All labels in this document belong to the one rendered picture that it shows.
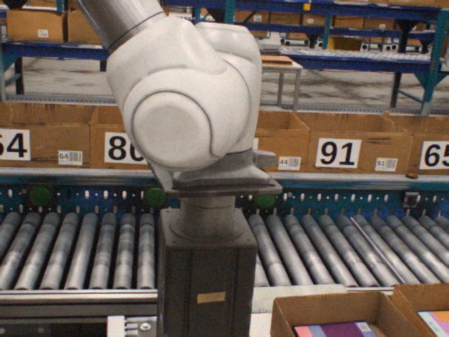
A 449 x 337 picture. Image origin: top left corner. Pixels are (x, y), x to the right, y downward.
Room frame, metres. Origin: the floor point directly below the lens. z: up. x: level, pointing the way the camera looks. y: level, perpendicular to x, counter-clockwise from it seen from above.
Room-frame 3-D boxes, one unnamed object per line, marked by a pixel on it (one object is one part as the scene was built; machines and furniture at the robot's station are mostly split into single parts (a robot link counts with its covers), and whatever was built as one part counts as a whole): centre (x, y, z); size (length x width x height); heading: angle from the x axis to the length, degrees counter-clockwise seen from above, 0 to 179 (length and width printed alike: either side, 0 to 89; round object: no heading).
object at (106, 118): (1.99, 0.28, 0.96); 0.39 x 0.29 x 0.17; 98
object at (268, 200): (1.83, -0.17, 0.81); 0.07 x 0.01 x 0.07; 98
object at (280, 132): (2.05, -0.11, 0.96); 0.39 x 0.29 x 0.17; 98
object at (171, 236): (1.01, 0.02, 0.91); 0.26 x 0.26 x 0.33; 11
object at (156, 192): (1.78, 0.21, 0.81); 0.07 x 0.01 x 0.07; 98
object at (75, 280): (1.52, 0.40, 0.72); 0.52 x 0.05 x 0.05; 8
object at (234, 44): (0.99, 0.01, 1.37); 0.18 x 0.16 x 0.22; 170
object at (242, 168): (1.01, 0.00, 1.23); 0.22 x 0.18 x 0.06; 108
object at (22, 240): (1.49, 0.60, 0.72); 0.52 x 0.05 x 0.05; 8
